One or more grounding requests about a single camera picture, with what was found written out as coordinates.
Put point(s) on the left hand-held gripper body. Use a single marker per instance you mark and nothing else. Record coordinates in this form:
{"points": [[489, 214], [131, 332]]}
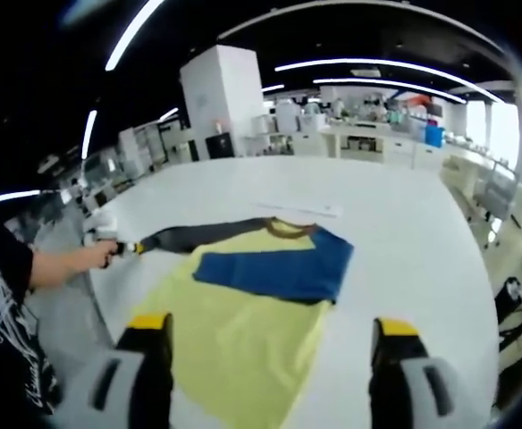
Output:
{"points": [[104, 228]]}

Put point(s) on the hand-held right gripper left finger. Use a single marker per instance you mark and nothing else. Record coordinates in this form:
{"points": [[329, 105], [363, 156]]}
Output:
{"points": [[154, 380]]}

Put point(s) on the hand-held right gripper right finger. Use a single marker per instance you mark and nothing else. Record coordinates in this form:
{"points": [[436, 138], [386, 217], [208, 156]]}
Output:
{"points": [[390, 384]]}

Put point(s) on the yellow and blue garment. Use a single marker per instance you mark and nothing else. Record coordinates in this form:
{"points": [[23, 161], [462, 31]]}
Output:
{"points": [[243, 335]]}

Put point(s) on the person's left hand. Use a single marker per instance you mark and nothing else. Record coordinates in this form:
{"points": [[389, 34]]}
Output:
{"points": [[102, 257]]}

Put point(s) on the short ceiling light strip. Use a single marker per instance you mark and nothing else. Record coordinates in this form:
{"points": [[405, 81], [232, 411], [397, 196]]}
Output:
{"points": [[89, 134]]}

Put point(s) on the black cabinet box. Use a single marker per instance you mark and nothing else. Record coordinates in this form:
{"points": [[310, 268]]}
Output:
{"points": [[219, 145]]}

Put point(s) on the black waste bin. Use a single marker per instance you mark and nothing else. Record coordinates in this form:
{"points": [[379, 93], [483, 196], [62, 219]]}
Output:
{"points": [[509, 297]]}

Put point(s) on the long curved ceiling light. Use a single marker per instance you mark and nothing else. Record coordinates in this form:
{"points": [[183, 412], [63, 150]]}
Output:
{"points": [[131, 36]]}

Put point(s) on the white cabinet unit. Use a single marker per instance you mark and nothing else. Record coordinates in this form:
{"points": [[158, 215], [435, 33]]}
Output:
{"points": [[287, 117]]}

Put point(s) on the grey chair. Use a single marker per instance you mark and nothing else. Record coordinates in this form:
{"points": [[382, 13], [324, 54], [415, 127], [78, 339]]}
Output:
{"points": [[495, 192]]}

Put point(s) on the white counter with shelves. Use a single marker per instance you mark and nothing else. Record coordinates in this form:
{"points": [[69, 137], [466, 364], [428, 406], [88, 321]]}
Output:
{"points": [[395, 149]]}

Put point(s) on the blue plastic bin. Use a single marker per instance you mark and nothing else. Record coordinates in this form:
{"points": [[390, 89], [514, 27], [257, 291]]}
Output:
{"points": [[434, 136]]}

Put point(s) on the shorter arc ceiling light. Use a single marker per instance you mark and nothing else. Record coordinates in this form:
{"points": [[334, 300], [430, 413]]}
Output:
{"points": [[390, 83]]}

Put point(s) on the long arc ceiling light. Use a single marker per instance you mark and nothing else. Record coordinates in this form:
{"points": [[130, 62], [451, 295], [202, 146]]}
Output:
{"points": [[377, 62]]}

